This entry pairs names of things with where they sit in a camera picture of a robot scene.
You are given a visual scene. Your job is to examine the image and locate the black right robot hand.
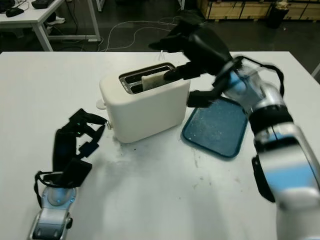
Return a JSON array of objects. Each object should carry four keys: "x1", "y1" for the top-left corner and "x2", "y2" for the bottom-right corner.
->
[{"x1": 148, "y1": 16, "x2": 235, "y2": 82}]

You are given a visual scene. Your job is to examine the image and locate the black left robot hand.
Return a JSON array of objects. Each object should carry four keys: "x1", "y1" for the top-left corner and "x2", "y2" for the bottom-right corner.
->
[{"x1": 52, "y1": 108, "x2": 107, "y2": 174}]

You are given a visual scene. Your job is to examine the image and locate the slice of white bread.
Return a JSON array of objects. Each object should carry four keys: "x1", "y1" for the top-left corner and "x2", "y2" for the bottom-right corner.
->
[{"x1": 141, "y1": 71, "x2": 168, "y2": 92}]

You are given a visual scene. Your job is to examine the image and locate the blue plastic tray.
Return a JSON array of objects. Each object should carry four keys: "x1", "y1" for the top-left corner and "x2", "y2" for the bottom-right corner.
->
[{"x1": 180, "y1": 96, "x2": 249, "y2": 161}]

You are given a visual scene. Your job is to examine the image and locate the cream white two-slot toaster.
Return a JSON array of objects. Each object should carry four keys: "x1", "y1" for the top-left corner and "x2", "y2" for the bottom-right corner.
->
[{"x1": 99, "y1": 61, "x2": 191, "y2": 145}]

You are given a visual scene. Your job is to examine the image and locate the wooden crates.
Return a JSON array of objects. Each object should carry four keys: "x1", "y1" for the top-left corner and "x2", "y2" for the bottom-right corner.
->
[{"x1": 197, "y1": 0, "x2": 320, "y2": 21}]

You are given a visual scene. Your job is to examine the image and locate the black trash bin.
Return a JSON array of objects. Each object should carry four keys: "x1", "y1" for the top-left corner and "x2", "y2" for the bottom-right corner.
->
[{"x1": 266, "y1": 1, "x2": 290, "y2": 29}]

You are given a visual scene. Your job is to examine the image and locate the white shoe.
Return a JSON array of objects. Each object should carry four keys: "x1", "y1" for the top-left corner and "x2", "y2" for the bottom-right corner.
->
[{"x1": 46, "y1": 16, "x2": 67, "y2": 26}]

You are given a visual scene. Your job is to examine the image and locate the white office desk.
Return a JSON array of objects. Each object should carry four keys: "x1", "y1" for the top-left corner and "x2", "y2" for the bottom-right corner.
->
[{"x1": 0, "y1": 0, "x2": 102, "y2": 52}]

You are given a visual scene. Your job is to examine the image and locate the black computer mouse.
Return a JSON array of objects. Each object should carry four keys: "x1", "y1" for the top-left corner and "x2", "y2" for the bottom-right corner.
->
[{"x1": 5, "y1": 7, "x2": 25, "y2": 18}]

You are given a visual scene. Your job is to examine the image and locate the black electronic meter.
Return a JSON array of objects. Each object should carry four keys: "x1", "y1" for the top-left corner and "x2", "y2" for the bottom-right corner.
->
[{"x1": 31, "y1": 0, "x2": 54, "y2": 9}]

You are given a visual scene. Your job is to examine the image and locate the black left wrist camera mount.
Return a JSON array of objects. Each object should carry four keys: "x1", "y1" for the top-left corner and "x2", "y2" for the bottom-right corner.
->
[{"x1": 60, "y1": 157, "x2": 93, "y2": 188}]

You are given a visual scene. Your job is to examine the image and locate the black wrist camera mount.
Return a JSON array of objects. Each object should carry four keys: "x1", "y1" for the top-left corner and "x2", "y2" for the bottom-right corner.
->
[
  {"x1": 187, "y1": 73, "x2": 232, "y2": 109},
  {"x1": 60, "y1": 157, "x2": 93, "y2": 188}
]

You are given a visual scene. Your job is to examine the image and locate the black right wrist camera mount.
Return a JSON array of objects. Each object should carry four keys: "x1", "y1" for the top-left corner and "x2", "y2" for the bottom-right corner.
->
[{"x1": 187, "y1": 73, "x2": 232, "y2": 109}]

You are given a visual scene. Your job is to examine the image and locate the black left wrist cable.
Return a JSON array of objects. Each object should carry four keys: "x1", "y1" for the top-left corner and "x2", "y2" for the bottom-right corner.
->
[{"x1": 34, "y1": 170, "x2": 66, "y2": 209}]

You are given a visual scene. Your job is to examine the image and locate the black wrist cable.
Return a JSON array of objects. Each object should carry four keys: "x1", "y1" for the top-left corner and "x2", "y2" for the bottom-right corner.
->
[
  {"x1": 234, "y1": 56, "x2": 285, "y2": 101},
  {"x1": 34, "y1": 170, "x2": 66, "y2": 209}
]

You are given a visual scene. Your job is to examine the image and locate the white floor cable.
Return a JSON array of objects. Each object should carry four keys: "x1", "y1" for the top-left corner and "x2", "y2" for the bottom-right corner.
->
[{"x1": 99, "y1": 16, "x2": 191, "y2": 52}]

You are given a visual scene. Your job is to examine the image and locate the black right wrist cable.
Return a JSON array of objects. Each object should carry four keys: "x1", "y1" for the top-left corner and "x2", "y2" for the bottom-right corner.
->
[{"x1": 234, "y1": 56, "x2": 285, "y2": 101}]

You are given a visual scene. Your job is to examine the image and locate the white table frame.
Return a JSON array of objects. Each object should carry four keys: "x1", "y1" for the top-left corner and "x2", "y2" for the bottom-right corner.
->
[{"x1": 94, "y1": 0, "x2": 186, "y2": 12}]

